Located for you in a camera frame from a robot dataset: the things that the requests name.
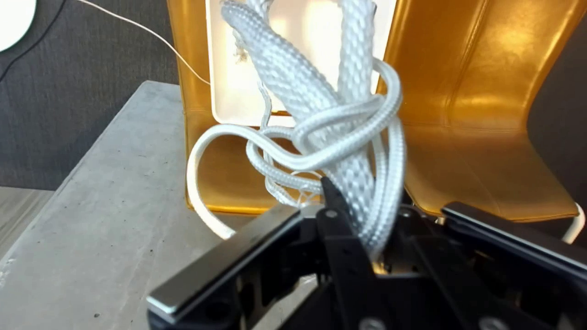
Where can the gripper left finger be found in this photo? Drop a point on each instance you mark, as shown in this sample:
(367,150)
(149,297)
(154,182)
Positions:
(244,253)

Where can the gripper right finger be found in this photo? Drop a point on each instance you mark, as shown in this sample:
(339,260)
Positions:
(506,262)

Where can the white plastic basket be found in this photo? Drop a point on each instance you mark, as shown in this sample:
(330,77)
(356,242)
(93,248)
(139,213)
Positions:
(304,24)

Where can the round white table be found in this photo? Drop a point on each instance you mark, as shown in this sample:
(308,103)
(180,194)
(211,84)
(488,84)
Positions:
(11,18)

